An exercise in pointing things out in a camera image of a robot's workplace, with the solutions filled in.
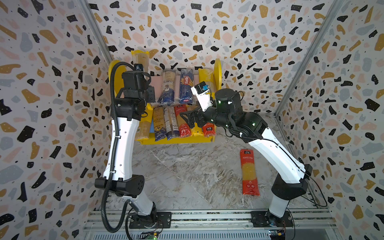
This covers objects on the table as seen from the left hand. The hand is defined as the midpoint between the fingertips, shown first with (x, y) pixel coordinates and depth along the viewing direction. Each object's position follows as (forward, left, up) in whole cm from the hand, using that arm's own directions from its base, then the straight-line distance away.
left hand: (143, 84), depth 65 cm
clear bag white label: (+5, -7, -31) cm, 32 cm away
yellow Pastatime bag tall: (-1, -23, -32) cm, 39 cm away
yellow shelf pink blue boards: (-2, +8, -32) cm, 33 cm away
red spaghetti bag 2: (-25, -53, -46) cm, 75 cm away
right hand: (-14, -19, 0) cm, 24 cm away
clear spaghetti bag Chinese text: (0, -1, -32) cm, 32 cm away
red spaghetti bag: (-1, -16, -30) cm, 34 cm away
